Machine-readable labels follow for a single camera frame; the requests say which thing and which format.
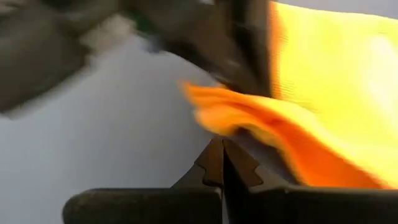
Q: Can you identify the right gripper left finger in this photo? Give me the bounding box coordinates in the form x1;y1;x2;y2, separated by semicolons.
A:
62;136;224;224

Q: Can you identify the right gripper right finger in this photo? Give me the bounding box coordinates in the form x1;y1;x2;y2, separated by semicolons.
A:
222;138;398;224

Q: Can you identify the orange microfibre towel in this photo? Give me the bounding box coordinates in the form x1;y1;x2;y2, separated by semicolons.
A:
179;1;398;190

